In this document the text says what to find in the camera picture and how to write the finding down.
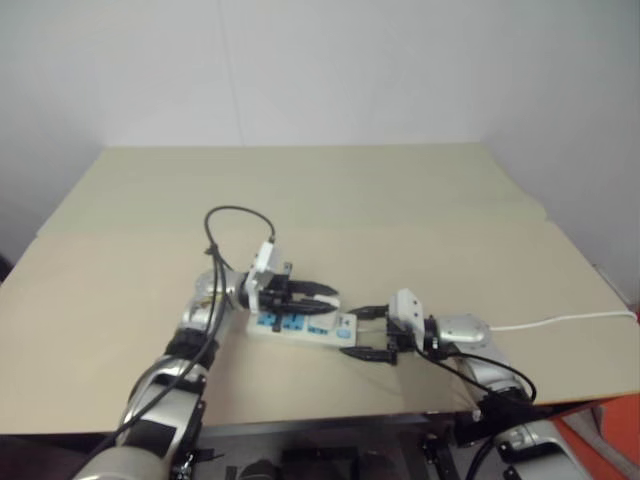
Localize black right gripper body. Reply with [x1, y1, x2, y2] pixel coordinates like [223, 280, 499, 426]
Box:
[385, 317, 417, 366]

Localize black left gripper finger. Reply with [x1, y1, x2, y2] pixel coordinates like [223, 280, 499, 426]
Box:
[291, 298, 333, 317]
[288, 280, 340, 298]

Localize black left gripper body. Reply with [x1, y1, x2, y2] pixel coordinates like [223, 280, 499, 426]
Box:
[258, 272, 300, 334]

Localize white charger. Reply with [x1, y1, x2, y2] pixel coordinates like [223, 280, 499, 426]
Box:
[310, 293, 343, 315]

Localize white power strip blue sockets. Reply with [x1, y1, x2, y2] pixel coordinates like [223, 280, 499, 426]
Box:
[246, 308, 360, 349]

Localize dark rounded shape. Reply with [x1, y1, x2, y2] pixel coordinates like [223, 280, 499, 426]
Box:
[238, 461, 282, 480]

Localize orange fabric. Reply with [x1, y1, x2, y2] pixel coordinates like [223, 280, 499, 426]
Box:
[553, 388, 640, 480]

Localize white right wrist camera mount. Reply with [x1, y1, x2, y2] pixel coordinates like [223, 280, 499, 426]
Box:
[386, 287, 427, 347]

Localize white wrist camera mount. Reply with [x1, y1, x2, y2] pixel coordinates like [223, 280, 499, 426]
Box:
[386, 287, 427, 347]
[246, 241, 287, 314]

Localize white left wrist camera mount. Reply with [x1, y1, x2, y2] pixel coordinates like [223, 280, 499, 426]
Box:
[246, 241, 287, 314]

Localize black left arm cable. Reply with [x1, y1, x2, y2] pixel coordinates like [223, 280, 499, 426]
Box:
[89, 205, 278, 459]

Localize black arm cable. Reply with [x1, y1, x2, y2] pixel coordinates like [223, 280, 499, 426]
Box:
[89, 205, 278, 459]
[418, 347, 539, 480]

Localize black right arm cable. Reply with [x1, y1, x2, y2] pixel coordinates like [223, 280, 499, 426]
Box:
[418, 347, 539, 480]

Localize white power strip cable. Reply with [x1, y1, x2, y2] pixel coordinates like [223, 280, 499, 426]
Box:
[488, 310, 635, 333]

